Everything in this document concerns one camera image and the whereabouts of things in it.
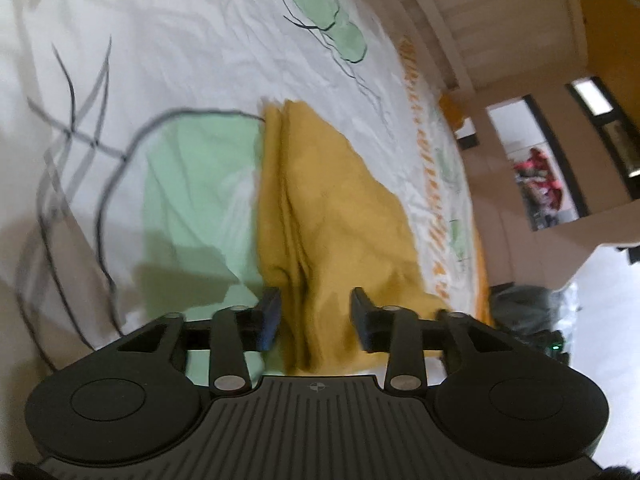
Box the mustard yellow knit sweater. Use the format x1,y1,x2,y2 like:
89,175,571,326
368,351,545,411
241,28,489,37
257,101,446,375

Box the pile of colourful clothes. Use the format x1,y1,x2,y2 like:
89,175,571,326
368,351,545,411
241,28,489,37
513,148,563,231

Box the dark bag on floor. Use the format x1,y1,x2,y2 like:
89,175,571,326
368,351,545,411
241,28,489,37
489,283,579,365

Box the white leaf-print duvet cover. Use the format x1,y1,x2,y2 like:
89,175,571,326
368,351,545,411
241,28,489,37
1,0,478,466

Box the light wooden bed frame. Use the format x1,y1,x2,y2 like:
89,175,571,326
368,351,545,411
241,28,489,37
387,0,639,289

